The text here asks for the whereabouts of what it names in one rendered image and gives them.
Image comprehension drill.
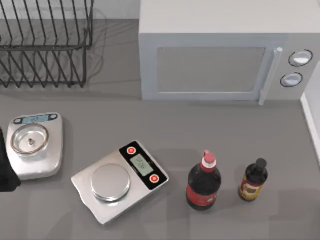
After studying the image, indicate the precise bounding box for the pale microwave oven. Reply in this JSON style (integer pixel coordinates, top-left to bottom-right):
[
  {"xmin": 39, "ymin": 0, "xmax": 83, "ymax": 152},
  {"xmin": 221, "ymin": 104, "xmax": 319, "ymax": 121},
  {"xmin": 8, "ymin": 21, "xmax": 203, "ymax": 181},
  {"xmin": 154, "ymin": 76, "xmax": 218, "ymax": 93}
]
[{"xmin": 138, "ymin": 0, "xmax": 320, "ymax": 102}]

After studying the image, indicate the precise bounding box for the dark bottle with black cap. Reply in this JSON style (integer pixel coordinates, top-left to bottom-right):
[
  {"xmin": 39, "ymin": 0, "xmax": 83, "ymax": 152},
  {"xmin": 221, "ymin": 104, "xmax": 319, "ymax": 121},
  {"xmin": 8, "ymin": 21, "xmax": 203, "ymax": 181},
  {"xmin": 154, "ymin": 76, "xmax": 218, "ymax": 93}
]
[{"xmin": 238, "ymin": 157, "xmax": 269, "ymax": 202}]

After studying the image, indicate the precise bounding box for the silver scale with bowl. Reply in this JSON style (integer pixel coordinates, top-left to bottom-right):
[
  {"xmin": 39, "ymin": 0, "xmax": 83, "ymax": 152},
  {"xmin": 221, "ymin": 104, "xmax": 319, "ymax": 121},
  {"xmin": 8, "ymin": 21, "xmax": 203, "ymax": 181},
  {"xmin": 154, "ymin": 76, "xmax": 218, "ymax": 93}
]
[{"xmin": 5, "ymin": 111, "xmax": 64, "ymax": 181}]

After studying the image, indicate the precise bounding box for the silver scale with black panel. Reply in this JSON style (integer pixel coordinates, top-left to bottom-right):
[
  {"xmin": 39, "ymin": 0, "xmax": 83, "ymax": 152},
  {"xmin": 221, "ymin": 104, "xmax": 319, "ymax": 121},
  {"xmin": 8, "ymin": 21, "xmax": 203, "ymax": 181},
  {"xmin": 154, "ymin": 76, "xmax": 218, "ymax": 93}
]
[{"xmin": 70, "ymin": 140, "xmax": 170, "ymax": 219}]

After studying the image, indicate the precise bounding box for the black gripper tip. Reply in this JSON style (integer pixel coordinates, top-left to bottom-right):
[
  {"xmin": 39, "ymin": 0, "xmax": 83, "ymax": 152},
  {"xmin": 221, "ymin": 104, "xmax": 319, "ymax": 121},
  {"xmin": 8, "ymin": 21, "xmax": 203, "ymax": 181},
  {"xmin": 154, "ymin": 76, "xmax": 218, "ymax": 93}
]
[{"xmin": 0, "ymin": 127, "xmax": 22, "ymax": 193}]

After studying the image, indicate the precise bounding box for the dark bottle with red cap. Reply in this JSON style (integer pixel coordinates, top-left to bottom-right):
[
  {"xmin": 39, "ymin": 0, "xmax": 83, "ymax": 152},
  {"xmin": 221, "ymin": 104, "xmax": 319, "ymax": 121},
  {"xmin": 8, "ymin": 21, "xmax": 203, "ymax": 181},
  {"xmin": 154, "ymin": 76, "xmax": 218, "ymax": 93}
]
[{"xmin": 185, "ymin": 149, "xmax": 222, "ymax": 211}]

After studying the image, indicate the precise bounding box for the black wire dish rack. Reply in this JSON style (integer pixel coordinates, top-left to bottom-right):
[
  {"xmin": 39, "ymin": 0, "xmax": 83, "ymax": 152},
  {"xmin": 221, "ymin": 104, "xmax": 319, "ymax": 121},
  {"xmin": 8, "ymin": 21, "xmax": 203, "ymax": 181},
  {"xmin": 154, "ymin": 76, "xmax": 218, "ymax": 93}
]
[{"xmin": 0, "ymin": 0, "xmax": 95, "ymax": 89}]

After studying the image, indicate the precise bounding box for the small microwave knob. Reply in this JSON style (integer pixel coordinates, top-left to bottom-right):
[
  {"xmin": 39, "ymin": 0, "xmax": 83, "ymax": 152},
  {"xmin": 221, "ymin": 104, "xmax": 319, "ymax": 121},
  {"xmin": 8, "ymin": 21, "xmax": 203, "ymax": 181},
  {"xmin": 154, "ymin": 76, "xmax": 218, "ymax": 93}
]
[{"xmin": 279, "ymin": 72, "xmax": 304, "ymax": 88}]

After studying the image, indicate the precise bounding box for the large microwave knob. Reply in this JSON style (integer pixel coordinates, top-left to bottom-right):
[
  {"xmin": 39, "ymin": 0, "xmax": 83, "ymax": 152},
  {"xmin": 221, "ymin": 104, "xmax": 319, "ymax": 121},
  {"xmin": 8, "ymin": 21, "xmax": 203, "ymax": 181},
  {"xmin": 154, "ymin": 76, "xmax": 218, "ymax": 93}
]
[{"xmin": 287, "ymin": 49, "xmax": 314, "ymax": 67}]

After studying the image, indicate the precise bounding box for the microwave door handle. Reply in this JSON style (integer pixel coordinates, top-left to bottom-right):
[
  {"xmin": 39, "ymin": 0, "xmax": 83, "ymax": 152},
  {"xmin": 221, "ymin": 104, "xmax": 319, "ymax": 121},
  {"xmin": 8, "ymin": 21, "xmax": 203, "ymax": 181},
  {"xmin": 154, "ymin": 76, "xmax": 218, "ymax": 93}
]
[{"xmin": 258, "ymin": 46, "xmax": 284, "ymax": 106}]

